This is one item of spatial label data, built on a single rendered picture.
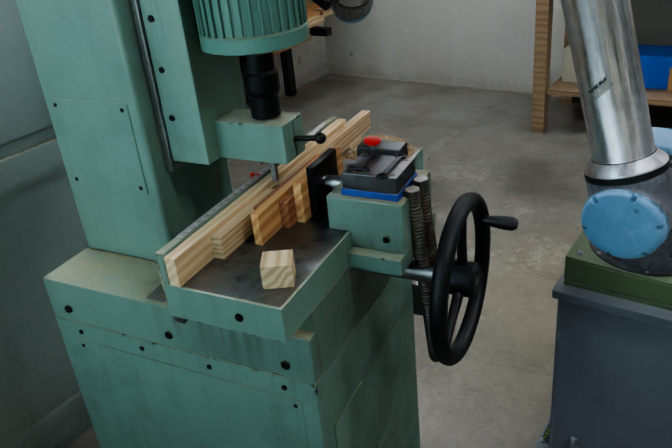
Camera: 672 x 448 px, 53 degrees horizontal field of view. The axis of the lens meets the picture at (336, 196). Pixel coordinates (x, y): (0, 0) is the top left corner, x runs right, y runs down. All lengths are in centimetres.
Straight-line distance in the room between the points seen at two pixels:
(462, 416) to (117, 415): 100
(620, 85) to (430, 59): 358
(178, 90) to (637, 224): 84
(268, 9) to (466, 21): 364
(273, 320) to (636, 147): 72
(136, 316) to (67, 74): 44
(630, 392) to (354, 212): 87
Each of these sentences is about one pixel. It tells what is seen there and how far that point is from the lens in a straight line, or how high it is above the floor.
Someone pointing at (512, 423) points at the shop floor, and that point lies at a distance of 204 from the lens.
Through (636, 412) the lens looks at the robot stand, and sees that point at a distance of 174.
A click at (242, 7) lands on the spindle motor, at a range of 103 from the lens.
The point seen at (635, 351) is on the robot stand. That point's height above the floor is 44.
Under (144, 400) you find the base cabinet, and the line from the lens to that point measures 140.
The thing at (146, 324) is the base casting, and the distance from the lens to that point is 125.
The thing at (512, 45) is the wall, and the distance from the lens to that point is 453.
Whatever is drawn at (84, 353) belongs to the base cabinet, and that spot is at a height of 64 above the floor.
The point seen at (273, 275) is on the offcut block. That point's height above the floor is 92.
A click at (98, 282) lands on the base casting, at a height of 80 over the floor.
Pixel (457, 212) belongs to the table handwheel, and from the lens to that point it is 104.
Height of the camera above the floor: 144
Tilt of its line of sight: 26 degrees down
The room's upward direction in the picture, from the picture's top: 6 degrees counter-clockwise
